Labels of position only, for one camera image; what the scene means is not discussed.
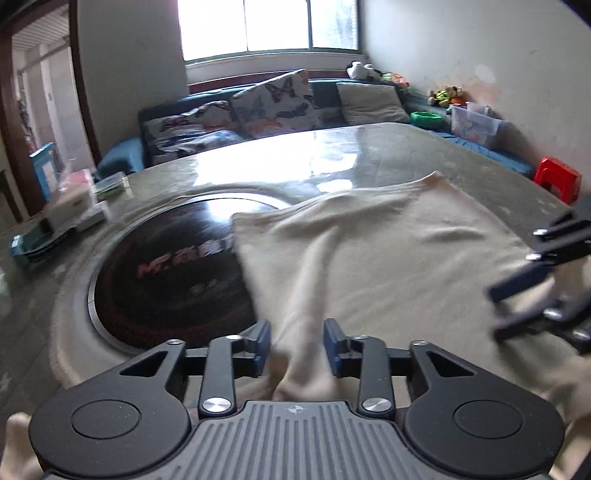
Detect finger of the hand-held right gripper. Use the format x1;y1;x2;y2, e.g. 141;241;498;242
493;295;591;356
487;196;591;303

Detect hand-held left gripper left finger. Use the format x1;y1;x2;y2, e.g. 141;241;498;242
119;319;273;418

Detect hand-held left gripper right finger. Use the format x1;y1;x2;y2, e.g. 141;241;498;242
323;318;481;418

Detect cream shirt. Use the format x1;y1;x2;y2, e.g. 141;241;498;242
0;171;591;480

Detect red plastic stool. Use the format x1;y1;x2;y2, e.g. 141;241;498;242
534;157;583;204

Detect round black induction cooktop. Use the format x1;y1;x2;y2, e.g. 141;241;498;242
88;194;287;352

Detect clear plastic storage box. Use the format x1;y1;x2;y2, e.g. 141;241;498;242
449;102;504;149

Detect green bowl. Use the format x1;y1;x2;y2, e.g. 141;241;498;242
410;111;444;130

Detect yellow and brown plush toys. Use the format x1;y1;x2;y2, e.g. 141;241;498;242
427;85;467;108

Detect white power strip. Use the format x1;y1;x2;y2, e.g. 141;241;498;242
76;200;112;232

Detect clear plastic case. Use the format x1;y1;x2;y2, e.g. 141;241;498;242
92;172;132;200

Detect flat butterfly print pillow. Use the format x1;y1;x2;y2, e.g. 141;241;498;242
142;100;243;160

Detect white tissue box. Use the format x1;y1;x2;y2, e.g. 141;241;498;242
48;168;98;232

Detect square butterfly print pillow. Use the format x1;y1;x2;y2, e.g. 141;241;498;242
229;69;324;139

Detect grey cushion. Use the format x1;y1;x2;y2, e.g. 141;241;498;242
335;82;411;126

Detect orange and green toy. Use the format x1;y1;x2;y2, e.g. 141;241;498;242
381;71;411;90

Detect blue sofa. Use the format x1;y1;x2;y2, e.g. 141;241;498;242
95;76;541;183

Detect white plush toy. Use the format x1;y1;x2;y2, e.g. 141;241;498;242
347;61;377;80

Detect blue and white carton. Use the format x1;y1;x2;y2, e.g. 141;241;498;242
29;142;63;201

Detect window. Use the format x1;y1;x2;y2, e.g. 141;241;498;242
178;0;361;61

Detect blue and black strap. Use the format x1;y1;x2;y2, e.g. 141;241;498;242
9;222;79;268

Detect brown wooden door frame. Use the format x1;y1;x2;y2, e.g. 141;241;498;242
0;0;100;222

